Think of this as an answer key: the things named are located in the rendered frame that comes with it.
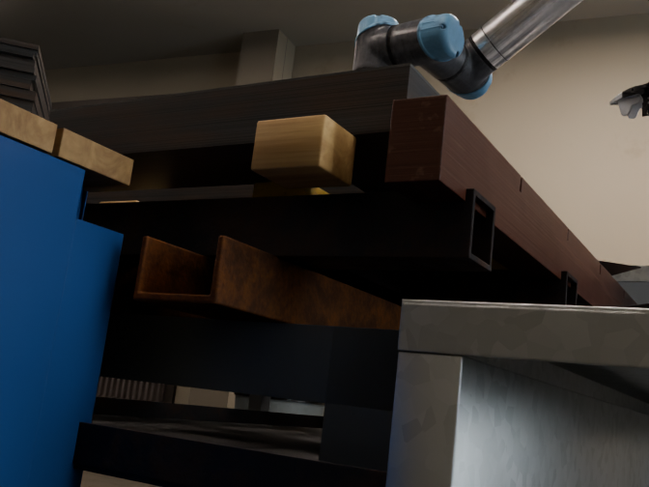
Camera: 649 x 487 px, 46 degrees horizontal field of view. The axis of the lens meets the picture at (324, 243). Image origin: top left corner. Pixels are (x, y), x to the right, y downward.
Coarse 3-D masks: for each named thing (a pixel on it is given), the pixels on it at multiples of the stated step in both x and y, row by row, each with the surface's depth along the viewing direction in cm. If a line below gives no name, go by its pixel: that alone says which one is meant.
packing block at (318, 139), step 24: (288, 120) 56; (312, 120) 55; (264, 144) 56; (288, 144) 55; (312, 144) 54; (336, 144) 56; (264, 168) 56; (288, 168) 55; (312, 168) 54; (336, 168) 56
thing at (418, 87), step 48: (192, 96) 68; (240, 96) 65; (288, 96) 62; (336, 96) 60; (384, 96) 58; (144, 144) 69; (192, 144) 66; (240, 144) 64; (384, 144) 60; (96, 192) 107; (144, 192) 102; (192, 192) 98; (240, 192) 94; (336, 192) 86
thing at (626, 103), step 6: (618, 96) 193; (630, 96) 190; (636, 96) 190; (612, 102) 195; (618, 102) 193; (624, 102) 192; (630, 102) 190; (636, 102) 189; (624, 108) 192; (630, 108) 190; (624, 114) 191
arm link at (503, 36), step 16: (528, 0) 129; (544, 0) 128; (560, 0) 127; (576, 0) 128; (496, 16) 132; (512, 16) 130; (528, 16) 129; (544, 16) 129; (560, 16) 130; (480, 32) 134; (496, 32) 131; (512, 32) 130; (528, 32) 130; (480, 48) 133; (496, 48) 132; (512, 48) 132; (464, 64) 132; (480, 64) 134; (496, 64) 134; (448, 80) 134; (464, 80) 135; (480, 80) 137; (464, 96) 140; (480, 96) 140
